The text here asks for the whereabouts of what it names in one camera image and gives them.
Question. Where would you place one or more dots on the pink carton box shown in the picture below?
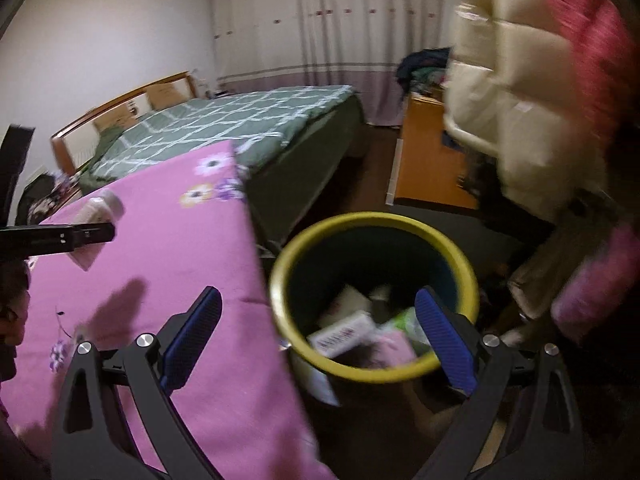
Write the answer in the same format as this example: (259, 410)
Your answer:
(340, 335)

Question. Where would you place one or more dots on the cream puffer jacket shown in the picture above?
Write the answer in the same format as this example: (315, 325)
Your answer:
(525, 110)

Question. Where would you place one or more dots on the white and mauve curtain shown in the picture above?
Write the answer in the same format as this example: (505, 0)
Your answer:
(325, 35)

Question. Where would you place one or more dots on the yellow-rimmed dark bin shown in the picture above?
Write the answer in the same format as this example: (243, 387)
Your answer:
(370, 260)

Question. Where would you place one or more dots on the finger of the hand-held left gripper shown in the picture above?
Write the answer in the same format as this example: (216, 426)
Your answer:
(50, 239)
(17, 170)

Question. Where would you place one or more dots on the pink garment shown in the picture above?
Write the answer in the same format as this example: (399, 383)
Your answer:
(600, 285)

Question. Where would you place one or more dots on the small white jar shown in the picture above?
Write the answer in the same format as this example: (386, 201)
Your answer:
(107, 207)

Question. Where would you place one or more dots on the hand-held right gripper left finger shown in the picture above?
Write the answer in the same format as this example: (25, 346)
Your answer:
(195, 335)

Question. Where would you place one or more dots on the wooden bed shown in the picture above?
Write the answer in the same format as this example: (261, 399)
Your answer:
(320, 160)

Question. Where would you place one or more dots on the green checked quilt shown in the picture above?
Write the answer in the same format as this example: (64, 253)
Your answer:
(225, 120)

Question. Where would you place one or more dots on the dark clothes heap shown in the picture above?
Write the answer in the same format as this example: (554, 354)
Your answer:
(35, 200)

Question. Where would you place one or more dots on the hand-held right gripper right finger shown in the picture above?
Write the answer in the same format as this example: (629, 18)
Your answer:
(445, 340)

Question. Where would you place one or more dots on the brown pillow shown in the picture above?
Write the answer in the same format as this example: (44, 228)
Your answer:
(162, 95)
(107, 124)

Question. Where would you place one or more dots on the pile of mixed clothes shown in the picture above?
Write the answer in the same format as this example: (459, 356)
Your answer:
(425, 70)

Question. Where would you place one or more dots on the red dotted puffer jacket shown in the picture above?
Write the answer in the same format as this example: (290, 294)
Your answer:
(600, 35)

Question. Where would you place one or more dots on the wooden desk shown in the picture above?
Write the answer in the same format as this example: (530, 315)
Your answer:
(430, 160)

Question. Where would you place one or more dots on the pink floral tablecloth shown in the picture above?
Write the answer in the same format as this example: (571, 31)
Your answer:
(175, 260)

